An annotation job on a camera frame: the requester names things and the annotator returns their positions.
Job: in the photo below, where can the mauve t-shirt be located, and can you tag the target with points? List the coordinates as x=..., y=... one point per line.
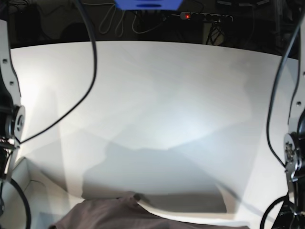
x=120, y=213

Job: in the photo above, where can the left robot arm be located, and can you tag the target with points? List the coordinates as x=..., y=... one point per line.
x=294, y=143

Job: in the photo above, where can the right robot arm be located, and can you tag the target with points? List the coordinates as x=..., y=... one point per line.
x=12, y=113

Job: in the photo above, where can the black power strip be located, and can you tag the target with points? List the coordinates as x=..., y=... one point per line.
x=205, y=17

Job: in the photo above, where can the blue plastic bin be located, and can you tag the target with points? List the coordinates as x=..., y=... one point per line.
x=148, y=4

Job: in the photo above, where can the white cardboard box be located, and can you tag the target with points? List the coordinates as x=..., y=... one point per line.
x=48, y=202

